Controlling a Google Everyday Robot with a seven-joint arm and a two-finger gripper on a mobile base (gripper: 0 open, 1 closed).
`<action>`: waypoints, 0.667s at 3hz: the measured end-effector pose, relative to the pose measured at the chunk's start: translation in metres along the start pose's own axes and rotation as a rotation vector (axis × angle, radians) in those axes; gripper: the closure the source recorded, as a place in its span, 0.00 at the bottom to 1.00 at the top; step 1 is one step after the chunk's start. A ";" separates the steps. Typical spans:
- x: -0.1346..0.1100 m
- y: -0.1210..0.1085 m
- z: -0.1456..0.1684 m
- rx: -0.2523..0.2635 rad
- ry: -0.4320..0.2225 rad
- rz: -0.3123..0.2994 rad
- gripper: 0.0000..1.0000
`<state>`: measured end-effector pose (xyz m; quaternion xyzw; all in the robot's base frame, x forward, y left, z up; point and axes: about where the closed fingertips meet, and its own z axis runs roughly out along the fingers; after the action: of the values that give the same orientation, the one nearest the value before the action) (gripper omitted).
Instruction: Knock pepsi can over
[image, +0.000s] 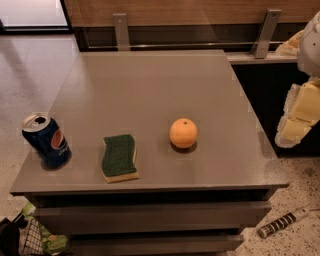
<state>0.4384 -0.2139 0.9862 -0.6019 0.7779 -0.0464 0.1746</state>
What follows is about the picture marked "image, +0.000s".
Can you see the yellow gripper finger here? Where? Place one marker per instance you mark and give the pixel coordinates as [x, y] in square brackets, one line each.
[301, 114]
[289, 47]

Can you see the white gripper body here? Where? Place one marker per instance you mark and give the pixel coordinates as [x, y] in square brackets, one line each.
[309, 50]

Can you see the blue pepsi can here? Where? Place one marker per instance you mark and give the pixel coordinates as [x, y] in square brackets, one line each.
[45, 136]

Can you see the striped black white tool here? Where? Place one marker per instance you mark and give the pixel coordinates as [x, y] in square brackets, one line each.
[283, 222]

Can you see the orange fruit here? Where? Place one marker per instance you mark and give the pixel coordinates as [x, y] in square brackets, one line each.
[183, 133]

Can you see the grey drawer cabinet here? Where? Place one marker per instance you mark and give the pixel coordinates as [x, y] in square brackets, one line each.
[193, 200]

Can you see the green and yellow sponge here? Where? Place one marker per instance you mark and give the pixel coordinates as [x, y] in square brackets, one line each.
[118, 163]

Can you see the green snack bag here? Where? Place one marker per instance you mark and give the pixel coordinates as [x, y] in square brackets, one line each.
[53, 245]

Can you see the right metal bracket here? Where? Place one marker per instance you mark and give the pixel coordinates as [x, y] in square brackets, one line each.
[261, 47]

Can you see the metal bracket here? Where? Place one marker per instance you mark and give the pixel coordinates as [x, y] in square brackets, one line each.
[261, 47]
[121, 31]

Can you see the left metal bracket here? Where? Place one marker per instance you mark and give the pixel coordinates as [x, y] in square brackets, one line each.
[121, 31]

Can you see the horizontal metal rail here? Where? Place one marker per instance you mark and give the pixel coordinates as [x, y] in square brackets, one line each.
[239, 46]

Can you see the black wire basket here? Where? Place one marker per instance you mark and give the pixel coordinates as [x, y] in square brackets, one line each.
[30, 240]

